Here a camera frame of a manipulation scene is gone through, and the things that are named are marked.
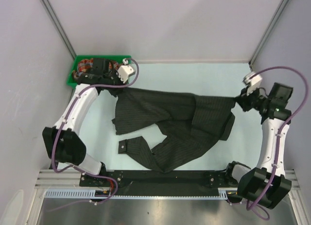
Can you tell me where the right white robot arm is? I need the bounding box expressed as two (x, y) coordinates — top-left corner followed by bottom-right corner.
(224, 83), (293, 209)

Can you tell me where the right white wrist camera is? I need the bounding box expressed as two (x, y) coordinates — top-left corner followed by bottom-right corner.
(243, 72), (262, 95)

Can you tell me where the plaid long sleeve shirt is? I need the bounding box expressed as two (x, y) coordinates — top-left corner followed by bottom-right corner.
(72, 58), (121, 82)

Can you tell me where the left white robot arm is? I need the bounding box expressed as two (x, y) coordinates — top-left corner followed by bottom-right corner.
(42, 57), (136, 186)

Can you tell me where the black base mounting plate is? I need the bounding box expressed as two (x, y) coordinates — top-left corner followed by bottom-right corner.
(79, 169), (243, 197)

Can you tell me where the aluminium frame rail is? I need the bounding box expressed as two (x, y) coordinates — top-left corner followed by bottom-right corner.
(34, 169), (298, 189)

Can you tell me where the black pinstripe long sleeve shirt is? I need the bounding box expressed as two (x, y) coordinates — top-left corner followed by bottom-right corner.
(112, 87), (235, 173)

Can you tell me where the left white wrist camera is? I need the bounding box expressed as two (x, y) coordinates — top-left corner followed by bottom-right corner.
(117, 58), (136, 84)

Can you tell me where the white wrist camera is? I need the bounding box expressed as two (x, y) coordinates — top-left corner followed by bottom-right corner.
(117, 58), (136, 84)
(243, 72), (262, 95)

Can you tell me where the white slotted cable duct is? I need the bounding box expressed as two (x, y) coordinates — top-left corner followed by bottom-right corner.
(45, 188), (237, 200)

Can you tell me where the green plastic bin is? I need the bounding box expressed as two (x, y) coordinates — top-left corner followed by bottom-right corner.
(67, 55), (132, 89)

